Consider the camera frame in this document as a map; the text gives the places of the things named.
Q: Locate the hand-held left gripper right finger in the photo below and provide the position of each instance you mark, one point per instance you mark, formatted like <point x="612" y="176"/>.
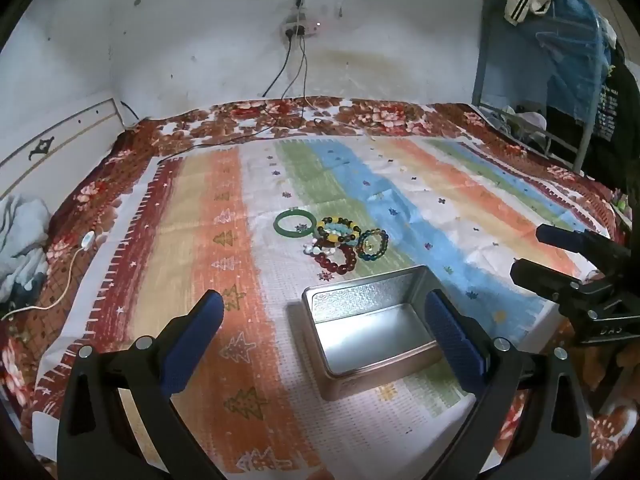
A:
<point x="454" y="340"/>

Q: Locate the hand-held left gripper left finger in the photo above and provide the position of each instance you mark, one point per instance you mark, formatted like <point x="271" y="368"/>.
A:
<point x="196" y="342"/>

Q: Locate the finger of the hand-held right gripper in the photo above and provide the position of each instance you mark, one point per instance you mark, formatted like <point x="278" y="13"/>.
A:
<point x="565" y="240"/>
<point x="542" y="277"/>

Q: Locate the silver metal tin box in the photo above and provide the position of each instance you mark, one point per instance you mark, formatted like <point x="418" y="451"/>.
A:
<point x="372" y="332"/>

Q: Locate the green jade bangle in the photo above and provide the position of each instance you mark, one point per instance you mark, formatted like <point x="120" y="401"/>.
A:
<point x="281" y="228"/>

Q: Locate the striped printed cloth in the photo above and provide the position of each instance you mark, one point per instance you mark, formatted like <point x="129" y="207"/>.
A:
<point x="260" y="300"/>

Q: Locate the black printed garment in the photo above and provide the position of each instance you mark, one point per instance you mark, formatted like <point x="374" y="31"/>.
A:
<point x="612" y="105"/>

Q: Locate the red floral blanket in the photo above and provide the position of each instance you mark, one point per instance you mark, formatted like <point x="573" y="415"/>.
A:
<point x="90" y="195"/>

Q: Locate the grey crumpled clothes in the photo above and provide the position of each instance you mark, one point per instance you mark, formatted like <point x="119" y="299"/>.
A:
<point x="22" y="245"/>

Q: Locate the blue mosquito net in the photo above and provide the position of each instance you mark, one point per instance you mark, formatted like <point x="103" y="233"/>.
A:
<point x="555" y="40"/>

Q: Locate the metal rack with clothes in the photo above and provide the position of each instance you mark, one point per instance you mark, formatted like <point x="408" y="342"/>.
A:
<point x="482" y="50"/>

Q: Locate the white headboard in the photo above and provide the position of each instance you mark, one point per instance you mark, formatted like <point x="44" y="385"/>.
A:
<point x="55" y="135"/>

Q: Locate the white power strip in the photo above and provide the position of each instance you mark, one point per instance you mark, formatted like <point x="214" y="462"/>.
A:
<point x="300" y="27"/>

